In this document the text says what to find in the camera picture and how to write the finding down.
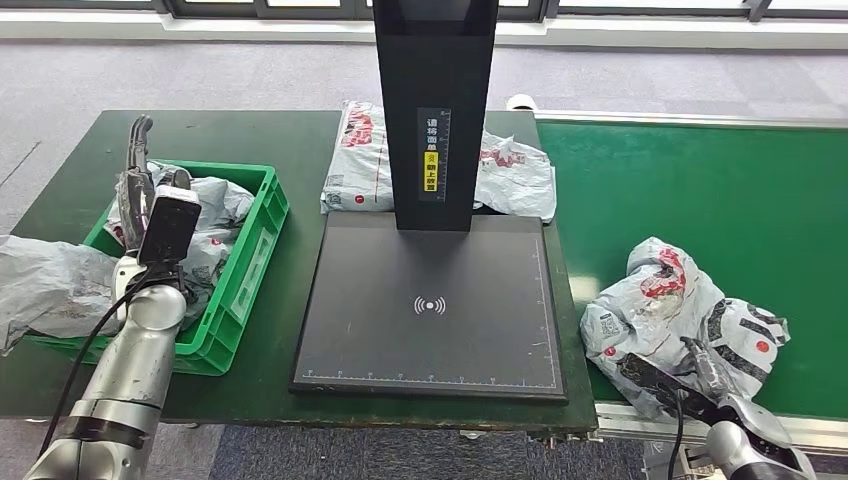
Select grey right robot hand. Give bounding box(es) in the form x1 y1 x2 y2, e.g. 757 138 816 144
678 336 737 403

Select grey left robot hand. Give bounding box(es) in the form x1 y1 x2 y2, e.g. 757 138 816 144
115 114 194 254

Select grey parcel bag black stripes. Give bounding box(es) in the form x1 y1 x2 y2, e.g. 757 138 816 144
579 237 792 421

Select grey parcel bag red print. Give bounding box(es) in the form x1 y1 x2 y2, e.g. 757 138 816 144
104 160 257 330

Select large grey parcel bag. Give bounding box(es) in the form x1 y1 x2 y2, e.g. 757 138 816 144
0 235 125 358

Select flat white red-print parcel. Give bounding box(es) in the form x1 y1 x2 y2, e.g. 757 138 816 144
319 100 397 215

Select black inbound scanner machine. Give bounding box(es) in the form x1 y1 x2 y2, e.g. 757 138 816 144
290 0 570 406

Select crumpled white red-print parcel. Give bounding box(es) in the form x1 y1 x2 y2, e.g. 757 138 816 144
473 130 558 224

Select green plastic crate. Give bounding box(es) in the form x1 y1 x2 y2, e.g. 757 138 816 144
26 158 291 378

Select dark green table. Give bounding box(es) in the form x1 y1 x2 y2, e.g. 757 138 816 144
0 109 602 436

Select white window sill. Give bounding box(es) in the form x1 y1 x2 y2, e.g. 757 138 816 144
0 9 848 50

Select black yellow instruction label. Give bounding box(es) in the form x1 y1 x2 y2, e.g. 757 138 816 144
416 107 452 203

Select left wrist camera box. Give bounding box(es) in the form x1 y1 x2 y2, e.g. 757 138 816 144
137 185 203 268

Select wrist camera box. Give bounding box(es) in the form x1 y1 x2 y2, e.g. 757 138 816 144
137 185 203 268
616 352 721 427

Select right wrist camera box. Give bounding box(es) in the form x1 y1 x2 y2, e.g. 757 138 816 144
616 352 721 427

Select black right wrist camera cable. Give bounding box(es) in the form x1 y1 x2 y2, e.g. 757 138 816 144
665 390 688 480

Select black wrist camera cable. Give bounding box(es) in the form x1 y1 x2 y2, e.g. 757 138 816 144
665 390 688 480
36 264 160 465

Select black left wrist camera cable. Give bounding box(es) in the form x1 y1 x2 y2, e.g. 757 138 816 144
36 264 160 465

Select dark window frame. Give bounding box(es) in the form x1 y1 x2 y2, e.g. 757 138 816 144
0 0 848 23

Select aluminium conveyor frame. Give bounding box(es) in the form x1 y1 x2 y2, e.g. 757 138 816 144
529 109 848 480

